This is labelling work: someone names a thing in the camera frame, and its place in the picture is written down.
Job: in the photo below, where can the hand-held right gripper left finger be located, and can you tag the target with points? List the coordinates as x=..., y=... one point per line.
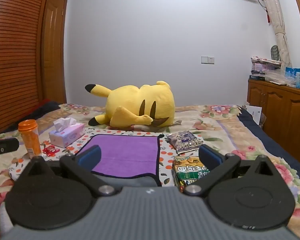
x=90, y=158

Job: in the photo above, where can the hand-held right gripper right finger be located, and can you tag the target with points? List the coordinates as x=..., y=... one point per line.
x=210, y=158

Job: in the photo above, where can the purple towel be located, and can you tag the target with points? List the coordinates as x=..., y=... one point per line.
x=130, y=152

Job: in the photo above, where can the grey towel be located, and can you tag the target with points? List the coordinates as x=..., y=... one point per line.
x=132, y=180

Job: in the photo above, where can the green snack packet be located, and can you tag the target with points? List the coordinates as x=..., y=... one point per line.
x=187, y=170

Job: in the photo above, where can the orange plastic bottle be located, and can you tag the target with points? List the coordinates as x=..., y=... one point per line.
x=31, y=140

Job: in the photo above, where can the blue white snack packet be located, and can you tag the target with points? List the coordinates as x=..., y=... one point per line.
x=185, y=141

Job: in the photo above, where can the pink tissue box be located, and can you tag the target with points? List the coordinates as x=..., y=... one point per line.
x=70, y=135

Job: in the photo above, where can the red candy wrapper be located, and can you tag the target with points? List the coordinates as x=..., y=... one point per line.
x=50, y=151

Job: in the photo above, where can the white paper box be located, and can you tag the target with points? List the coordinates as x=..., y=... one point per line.
x=255, y=112

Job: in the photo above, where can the yellow plush toy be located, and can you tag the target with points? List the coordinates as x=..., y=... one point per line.
x=130, y=102

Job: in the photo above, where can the dark blue bed sheet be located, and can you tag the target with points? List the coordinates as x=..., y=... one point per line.
x=277, y=142

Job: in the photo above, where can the wooden cabinet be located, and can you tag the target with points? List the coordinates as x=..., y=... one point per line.
x=282, y=115

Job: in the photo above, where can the wooden louvred wardrobe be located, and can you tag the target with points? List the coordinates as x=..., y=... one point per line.
x=12, y=55

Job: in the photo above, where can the dark flat box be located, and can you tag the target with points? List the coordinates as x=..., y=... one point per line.
x=257, y=77

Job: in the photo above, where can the wooden door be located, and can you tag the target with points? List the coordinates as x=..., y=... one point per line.
x=53, y=55

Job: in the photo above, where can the clear plastic bag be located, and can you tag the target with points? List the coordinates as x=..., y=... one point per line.
x=277, y=76

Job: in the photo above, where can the stack of packed bags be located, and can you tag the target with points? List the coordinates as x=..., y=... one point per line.
x=263, y=66

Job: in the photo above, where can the blue white box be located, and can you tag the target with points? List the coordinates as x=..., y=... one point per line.
x=293, y=76

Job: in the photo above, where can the grey hand fan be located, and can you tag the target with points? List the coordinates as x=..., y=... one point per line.
x=275, y=52

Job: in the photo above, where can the red hanging tassel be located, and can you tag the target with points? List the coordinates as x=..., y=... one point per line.
x=268, y=16

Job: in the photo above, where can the cream patterned curtain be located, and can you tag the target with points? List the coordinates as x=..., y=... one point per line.
x=277, y=17

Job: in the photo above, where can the white wall switch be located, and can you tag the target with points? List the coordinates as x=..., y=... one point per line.
x=207, y=60

